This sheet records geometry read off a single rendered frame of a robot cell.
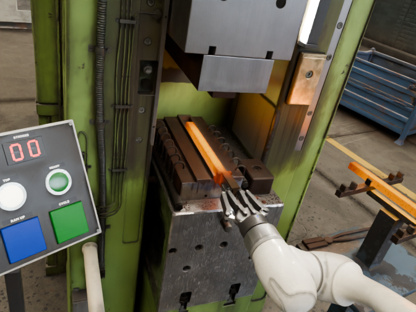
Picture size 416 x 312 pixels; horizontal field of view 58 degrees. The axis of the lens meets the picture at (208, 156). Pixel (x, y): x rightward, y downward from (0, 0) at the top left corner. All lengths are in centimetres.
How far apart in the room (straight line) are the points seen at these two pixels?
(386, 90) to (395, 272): 343
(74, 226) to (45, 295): 119
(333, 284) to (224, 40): 62
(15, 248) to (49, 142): 23
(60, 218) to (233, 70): 55
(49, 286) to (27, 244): 124
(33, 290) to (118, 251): 76
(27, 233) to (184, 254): 53
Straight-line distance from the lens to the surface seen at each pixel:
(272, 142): 134
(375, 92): 474
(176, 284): 132
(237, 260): 134
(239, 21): 95
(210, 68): 96
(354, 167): 136
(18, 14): 620
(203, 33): 93
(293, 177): 150
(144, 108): 111
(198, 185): 113
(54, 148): 90
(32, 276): 217
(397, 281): 142
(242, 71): 100
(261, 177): 122
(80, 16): 101
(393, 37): 964
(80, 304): 153
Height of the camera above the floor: 161
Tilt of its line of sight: 30 degrees down
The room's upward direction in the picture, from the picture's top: 11 degrees clockwise
